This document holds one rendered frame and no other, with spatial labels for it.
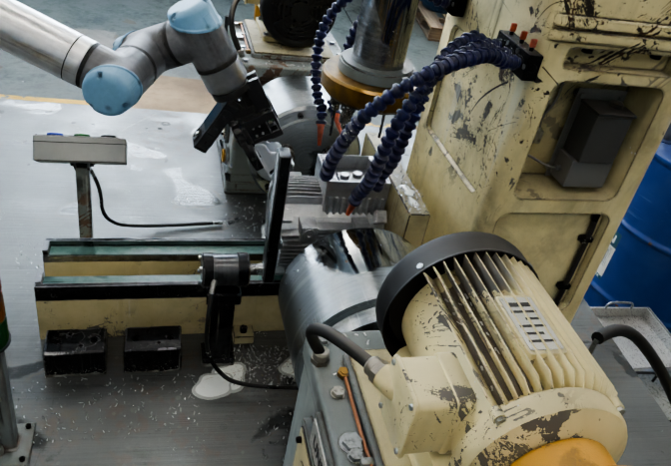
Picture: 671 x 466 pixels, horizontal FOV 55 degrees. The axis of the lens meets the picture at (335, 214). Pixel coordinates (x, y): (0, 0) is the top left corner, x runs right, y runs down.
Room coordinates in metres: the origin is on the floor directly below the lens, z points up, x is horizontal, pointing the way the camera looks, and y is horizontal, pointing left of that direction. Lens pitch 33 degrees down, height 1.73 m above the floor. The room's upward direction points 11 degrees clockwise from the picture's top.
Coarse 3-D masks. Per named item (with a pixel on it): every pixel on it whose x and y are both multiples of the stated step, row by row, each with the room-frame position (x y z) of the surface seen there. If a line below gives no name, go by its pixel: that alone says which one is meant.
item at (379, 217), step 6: (288, 210) 0.96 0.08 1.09; (378, 210) 1.02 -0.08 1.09; (288, 216) 0.96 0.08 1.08; (372, 216) 1.02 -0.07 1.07; (378, 216) 1.01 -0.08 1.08; (384, 216) 1.01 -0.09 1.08; (288, 222) 0.95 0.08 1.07; (378, 222) 1.00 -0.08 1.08; (384, 222) 1.01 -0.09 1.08; (264, 228) 1.09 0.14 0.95; (276, 270) 0.95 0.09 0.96; (282, 270) 0.95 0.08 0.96
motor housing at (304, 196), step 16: (304, 176) 1.07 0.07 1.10; (288, 192) 1.00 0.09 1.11; (304, 192) 1.01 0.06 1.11; (320, 192) 1.03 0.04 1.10; (304, 208) 0.99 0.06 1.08; (320, 208) 1.00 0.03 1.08; (288, 224) 0.96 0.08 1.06; (320, 224) 0.98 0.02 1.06; (336, 224) 0.99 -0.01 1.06; (288, 240) 0.94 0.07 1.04; (288, 256) 0.94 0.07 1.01
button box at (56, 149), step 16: (48, 144) 1.05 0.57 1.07; (64, 144) 1.06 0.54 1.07; (80, 144) 1.07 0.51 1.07; (96, 144) 1.08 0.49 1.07; (112, 144) 1.09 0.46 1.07; (48, 160) 1.04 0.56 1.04; (64, 160) 1.05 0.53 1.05; (80, 160) 1.06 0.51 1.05; (96, 160) 1.07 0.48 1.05; (112, 160) 1.08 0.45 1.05
